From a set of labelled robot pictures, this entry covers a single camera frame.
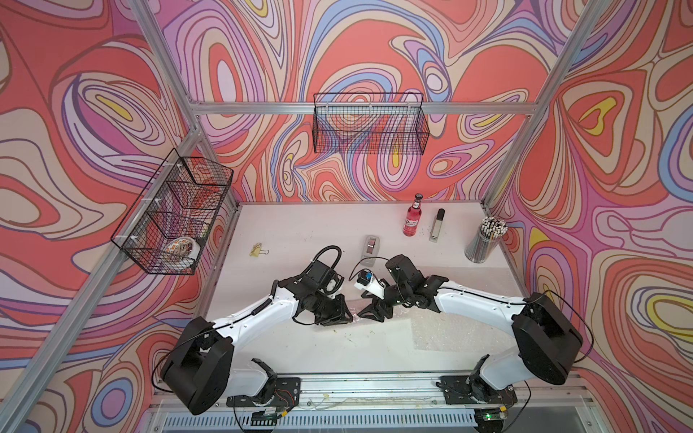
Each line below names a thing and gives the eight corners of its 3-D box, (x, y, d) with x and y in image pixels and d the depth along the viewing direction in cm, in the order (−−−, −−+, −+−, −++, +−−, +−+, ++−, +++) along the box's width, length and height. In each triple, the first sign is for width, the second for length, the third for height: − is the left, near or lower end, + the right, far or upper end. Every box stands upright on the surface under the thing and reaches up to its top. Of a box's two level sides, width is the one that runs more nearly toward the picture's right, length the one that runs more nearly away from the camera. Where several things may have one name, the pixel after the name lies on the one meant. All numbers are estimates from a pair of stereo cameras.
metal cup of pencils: (468, 263, 102) (488, 233, 88) (463, 248, 107) (480, 216, 93) (488, 263, 102) (510, 233, 88) (482, 248, 107) (502, 216, 92)
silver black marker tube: (427, 240, 109) (430, 232, 105) (435, 215, 118) (438, 206, 114) (435, 243, 108) (439, 235, 104) (443, 217, 118) (446, 209, 114)
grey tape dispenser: (359, 265, 101) (359, 257, 97) (365, 240, 109) (366, 232, 105) (375, 268, 100) (376, 260, 97) (380, 242, 108) (381, 235, 104)
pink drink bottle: (408, 239, 110) (417, 203, 94) (401, 232, 112) (410, 196, 96) (416, 234, 112) (427, 198, 96) (409, 228, 114) (419, 192, 98)
